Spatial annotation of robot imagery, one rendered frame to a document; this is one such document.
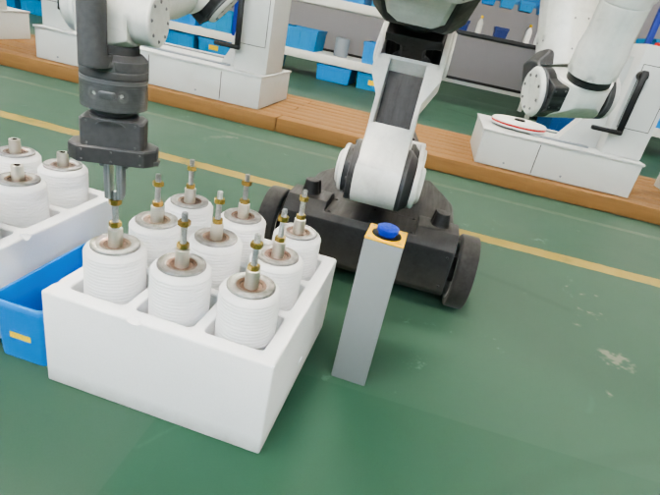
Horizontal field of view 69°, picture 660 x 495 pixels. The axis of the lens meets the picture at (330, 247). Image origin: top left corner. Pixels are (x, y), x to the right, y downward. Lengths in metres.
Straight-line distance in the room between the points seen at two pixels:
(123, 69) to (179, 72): 2.38
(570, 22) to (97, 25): 0.69
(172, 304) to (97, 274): 0.13
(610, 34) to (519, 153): 2.00
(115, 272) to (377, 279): 0.43
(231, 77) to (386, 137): 1.95
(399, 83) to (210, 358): 0.76
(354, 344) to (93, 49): 0.64
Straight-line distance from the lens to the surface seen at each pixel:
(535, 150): 2.80
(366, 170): 1.07
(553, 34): 0.92
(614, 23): 0.81
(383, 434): 0.93
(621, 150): 2.97
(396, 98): 1.18
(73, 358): 0.92
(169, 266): 0.79
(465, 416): 1.03
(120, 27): 0.72
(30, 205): 1.09
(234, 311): 0.73
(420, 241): 1.23
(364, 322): 0.92
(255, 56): 2.96
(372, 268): 0.86
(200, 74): 3.03
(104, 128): 0.76
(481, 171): 2.71
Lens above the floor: 0.64
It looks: 25 degrees down
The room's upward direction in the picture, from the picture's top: 12 degrees clockwise
